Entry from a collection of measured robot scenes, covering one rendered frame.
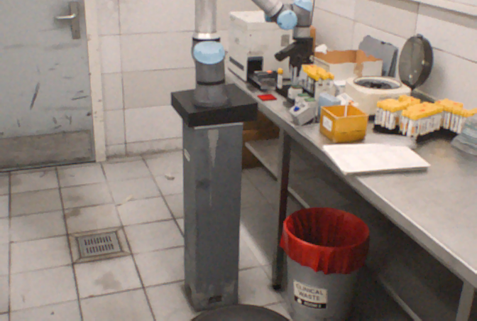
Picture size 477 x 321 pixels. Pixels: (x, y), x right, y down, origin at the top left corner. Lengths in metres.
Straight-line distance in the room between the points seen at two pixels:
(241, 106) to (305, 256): 0.65
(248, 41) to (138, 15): 1.35
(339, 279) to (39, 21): 2.45
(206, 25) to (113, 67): 1.76
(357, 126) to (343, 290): 0.72
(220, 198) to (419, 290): 0.88
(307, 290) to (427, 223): 0.92
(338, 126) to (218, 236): 0.73
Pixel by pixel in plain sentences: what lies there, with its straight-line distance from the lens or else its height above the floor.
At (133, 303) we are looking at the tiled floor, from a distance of 2.76.
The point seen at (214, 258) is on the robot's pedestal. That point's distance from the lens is 2.55.
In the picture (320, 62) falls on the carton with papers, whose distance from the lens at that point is 2.77.
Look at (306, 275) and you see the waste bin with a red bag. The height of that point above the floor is 0.29.
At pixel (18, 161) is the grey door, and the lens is 4.14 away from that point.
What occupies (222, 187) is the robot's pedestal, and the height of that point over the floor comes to 0.60.
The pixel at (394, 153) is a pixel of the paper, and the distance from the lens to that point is 2.09.
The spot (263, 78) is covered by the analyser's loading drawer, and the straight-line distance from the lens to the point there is 2.76.
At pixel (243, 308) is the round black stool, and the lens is 1.65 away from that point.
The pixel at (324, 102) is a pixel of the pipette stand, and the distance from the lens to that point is 2.36.
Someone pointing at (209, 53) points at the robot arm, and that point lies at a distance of 2.24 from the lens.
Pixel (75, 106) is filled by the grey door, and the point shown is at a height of 0.42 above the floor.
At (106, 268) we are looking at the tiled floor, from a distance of 3.01.
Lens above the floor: 1.66
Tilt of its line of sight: 23 degrees down
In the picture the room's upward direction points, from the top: 1 degrees clockwise
